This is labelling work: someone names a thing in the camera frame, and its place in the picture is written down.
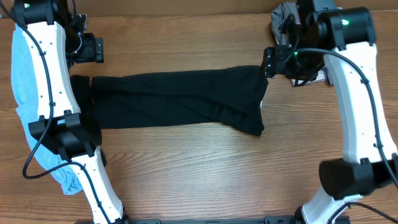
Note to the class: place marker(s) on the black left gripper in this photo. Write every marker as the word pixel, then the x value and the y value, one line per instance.
pixel 93 51

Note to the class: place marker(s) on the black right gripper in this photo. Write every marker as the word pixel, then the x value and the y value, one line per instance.
pixel 276 61

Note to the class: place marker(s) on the black t-shirt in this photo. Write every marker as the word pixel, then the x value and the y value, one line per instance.
pixel 230 96

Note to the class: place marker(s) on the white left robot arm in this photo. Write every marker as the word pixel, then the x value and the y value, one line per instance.
pixel 57 39

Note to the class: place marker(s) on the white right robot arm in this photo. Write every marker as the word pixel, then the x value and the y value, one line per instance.
pixel 343 42

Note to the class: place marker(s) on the folded grey shorts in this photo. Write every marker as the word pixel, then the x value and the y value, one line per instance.
pixel 279 15

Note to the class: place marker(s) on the light blue t-shirt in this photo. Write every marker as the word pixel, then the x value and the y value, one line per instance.
pixel 25 94

